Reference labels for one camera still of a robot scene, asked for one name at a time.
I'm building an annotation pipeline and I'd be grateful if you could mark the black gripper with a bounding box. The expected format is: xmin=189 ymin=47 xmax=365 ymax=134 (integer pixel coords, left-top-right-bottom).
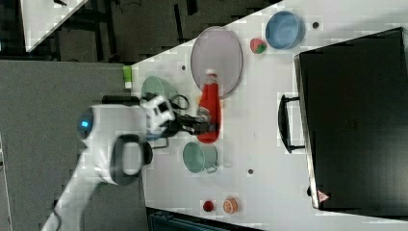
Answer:
xmin=163 ymin=115 xmax=217 ymax=137

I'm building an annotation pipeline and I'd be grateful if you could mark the red ketchup bottle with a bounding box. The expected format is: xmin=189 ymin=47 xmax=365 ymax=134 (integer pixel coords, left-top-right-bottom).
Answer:
xmin=197 ymin=69 xmax=221 ymax=143

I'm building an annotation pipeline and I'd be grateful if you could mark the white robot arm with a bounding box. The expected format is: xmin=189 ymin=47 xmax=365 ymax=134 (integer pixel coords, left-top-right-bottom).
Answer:
xmin=40 ymin=104 xmax=215 ymax=231

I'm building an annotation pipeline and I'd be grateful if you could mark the grey round plate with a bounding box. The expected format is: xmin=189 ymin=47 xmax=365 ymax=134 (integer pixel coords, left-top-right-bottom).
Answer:
xmin=190 ymin=26 xmax=243 ymax=98

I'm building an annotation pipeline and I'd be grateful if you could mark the green mug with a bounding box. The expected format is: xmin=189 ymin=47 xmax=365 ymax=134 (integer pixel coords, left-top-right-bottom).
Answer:
xmin=182 ymin=141 xmax=218 ymax=174

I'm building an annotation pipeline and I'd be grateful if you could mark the black pot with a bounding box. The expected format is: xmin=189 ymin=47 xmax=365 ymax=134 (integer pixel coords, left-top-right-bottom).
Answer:
xmin=141 ymin=142 xmax=153 ymax=165

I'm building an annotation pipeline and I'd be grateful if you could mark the small red toy fruit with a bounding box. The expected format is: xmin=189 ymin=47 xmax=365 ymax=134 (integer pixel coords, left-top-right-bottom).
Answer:
xmin=203 ymin=201 xmax=215 ymax=212

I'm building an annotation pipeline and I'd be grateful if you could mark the green bottle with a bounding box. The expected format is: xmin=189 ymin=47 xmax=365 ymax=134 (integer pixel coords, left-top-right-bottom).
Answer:
xmin=122 ymin=65 xmax=132 ymax=90

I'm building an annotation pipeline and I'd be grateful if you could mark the orange slice toy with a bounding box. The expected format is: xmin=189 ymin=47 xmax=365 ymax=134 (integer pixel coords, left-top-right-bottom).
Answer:
xmin=223 ymin=197 xmax=239 ymax=214

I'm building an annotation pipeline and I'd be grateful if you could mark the red strawberry toy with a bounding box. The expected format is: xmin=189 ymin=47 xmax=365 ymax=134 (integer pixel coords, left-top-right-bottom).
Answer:
xmin=250 ymin=38 xmax=268 ymax=54

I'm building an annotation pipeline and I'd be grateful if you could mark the blue bowl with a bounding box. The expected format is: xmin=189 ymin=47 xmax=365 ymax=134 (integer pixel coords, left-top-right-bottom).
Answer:
xmin=266 ymin=11 xmax=305 ymax=49

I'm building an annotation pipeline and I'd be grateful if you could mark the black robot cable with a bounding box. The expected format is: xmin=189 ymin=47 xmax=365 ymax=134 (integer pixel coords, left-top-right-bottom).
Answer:
xmin=140 ymin=92 xmax=191 ymax=150

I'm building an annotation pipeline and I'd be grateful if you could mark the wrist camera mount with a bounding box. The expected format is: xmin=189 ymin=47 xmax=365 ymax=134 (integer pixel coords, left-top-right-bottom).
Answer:
xmin=141 ymin=95 xmax=175 ymax=135

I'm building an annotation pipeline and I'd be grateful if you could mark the blue metal rail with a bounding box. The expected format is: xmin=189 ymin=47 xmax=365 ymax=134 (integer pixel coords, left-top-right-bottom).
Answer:
xmin=148 ymin=211 xmax=262 ymax=231

